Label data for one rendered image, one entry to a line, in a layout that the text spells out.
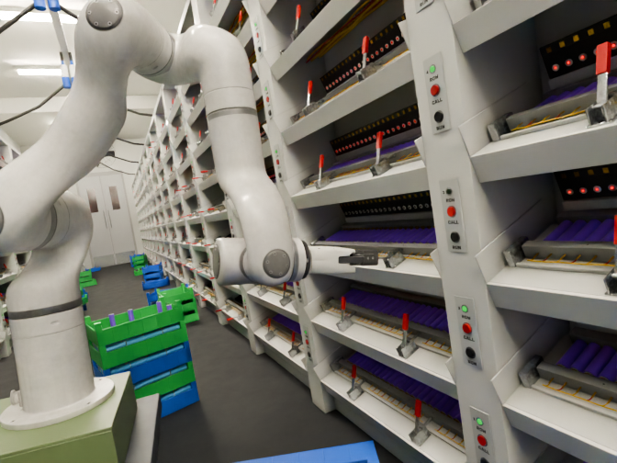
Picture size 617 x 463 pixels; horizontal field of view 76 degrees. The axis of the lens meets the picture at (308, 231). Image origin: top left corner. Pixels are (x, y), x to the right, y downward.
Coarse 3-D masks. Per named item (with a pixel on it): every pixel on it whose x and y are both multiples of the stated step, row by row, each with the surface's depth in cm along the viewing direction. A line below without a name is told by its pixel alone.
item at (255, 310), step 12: (192, 0) 186; (204, 0) 182; (216, 0) 185; (204, 12) 182; (228, 204) 192; (240, 228) 189; (252, 300) 191; (252, 312) 191; (252, 336) 193; (252, 348) 197
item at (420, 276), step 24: (360, 216) 121; (384, 216) 110; (408, 216) 101; (432, 216) 94; (312, 240) 127; (384, 264) 89; (408, 264) 83; (432, 264) 77; (408, 288) 82; (432, 288) 75
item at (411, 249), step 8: (352, 248) 106; (360, 248) 102; (368, 248) 99; (376, 248) 95; (384, 248) 93; (392, 248) 90; (408, 248) 85; (416, 248) 83; (424, 248) 80; (432, 248) 78; (408, 256) 84
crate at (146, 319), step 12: (180, 300) 150; (144, 312) 160; (156, 312) 163; (168, 312) 147; (180, 312) 150; (96, 324) 132; (108, 324) 152; (120, 324) 136; (132, 324) 139; (144, 324) 141; (156, 324) 144; (168, 324) 147; (96, 336) 132; (108, 336) 134; (120, 336) 136; (132, 336) 139
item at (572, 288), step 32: (576, 192) 64; (608, 192) 60; (512, 224) 65; (544, 224) 68; (576, 224) 61; (608, 224) 57; (480, 256) 62; (512, 256) 62; (544, 256) 60; (576, 256) 56; (608, 256) 52; (512, 288) 58; (544, 288) 54; (576, 288) 51; (608, 288) 47; (576, 320) 52; (608, 320) 48
